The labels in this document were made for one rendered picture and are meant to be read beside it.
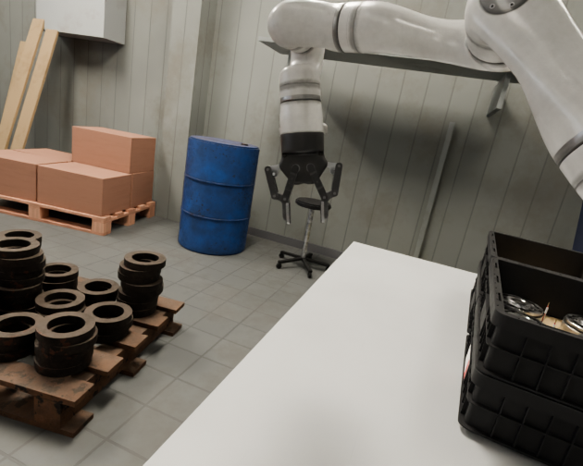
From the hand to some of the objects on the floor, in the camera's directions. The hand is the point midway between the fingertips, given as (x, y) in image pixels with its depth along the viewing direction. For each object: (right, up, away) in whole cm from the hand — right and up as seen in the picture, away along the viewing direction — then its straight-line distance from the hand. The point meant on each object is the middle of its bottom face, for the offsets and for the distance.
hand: (305, 214), depth 71 cm
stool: (+7, -32, +270) cm, 272 cm away
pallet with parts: (-130, -51, +113) cm, 179 cm away
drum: (-74, -14, +284) cm, 294 cm away
